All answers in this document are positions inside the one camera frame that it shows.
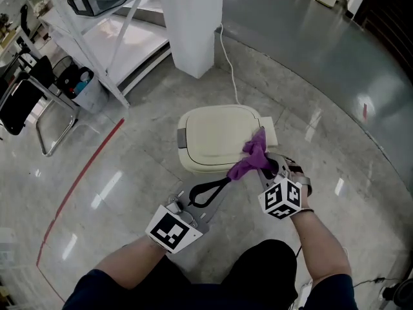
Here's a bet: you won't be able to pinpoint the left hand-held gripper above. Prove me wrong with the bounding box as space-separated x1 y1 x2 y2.
145 176 234 254

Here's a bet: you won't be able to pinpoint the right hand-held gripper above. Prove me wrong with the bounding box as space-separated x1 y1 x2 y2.
257 153 312 221

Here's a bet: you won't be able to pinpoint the purple cloth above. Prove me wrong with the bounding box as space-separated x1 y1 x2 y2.
227 126 275 181

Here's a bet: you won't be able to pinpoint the cream lidded trash bin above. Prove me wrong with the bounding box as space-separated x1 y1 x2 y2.
176 104 280 176

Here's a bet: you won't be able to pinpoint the person's right forearm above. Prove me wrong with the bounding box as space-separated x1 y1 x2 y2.
292 185 352 287

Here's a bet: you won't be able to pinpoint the person's left forearm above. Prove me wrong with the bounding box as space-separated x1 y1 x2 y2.
94 234 168 290

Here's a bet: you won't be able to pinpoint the person's legs in black shorts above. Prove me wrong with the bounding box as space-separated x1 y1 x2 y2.
122 239 298 310

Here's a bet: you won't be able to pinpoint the red floor tape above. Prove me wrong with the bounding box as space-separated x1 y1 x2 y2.
35 117 126 267

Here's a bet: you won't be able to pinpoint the grey waste bin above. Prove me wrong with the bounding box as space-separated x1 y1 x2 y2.
68 66 110 114

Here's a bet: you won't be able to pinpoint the person's navy shirt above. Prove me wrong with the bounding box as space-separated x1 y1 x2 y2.
61 268 359 310

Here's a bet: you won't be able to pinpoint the white square pillar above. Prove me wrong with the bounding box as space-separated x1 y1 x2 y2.
157 0 224 79

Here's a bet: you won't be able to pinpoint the white metal shelving rack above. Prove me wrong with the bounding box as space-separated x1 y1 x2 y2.
17 0 172 109

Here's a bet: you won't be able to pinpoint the black scooter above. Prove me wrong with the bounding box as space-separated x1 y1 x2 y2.
381 278 413 308

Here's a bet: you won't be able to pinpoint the black mesh waste bin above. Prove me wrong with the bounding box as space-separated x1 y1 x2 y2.
52 56 83 92

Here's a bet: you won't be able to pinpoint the dark wooden staircase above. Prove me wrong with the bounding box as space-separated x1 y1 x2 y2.
348 0 413 74

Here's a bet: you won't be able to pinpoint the black chair with chrome legs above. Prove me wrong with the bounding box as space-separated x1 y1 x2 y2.
0 55 81 158

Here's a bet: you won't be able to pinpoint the white power cable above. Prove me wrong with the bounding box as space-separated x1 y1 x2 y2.
219 23 241 106

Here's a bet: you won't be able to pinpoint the black cable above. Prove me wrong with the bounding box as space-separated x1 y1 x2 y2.
353 276 401 287

